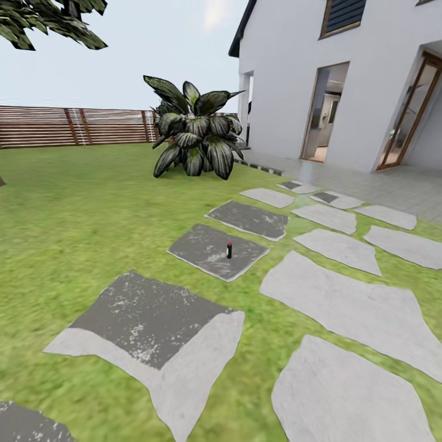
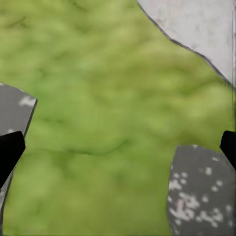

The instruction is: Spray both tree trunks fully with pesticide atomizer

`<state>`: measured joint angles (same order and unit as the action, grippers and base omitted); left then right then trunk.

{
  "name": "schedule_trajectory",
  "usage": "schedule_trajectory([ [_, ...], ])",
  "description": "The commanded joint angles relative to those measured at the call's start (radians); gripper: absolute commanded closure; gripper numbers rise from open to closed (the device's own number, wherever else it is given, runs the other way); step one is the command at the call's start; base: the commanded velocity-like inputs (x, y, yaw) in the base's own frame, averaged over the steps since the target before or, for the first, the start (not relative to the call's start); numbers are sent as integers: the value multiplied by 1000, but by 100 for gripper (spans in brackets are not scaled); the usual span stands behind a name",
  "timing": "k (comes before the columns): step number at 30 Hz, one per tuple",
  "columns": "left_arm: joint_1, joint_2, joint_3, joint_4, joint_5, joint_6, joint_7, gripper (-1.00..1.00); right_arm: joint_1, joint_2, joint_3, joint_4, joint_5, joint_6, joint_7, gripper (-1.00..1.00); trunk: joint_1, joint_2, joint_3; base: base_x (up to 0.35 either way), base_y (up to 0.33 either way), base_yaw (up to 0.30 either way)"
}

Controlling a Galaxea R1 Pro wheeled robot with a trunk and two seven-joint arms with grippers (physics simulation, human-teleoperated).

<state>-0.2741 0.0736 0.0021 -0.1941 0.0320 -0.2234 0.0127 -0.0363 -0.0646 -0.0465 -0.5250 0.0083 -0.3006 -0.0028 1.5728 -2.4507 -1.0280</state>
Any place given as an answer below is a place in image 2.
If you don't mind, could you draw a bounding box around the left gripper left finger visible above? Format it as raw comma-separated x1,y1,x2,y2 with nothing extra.
0,131,26,190

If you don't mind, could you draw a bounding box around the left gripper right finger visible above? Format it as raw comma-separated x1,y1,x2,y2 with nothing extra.
220,131,236,171

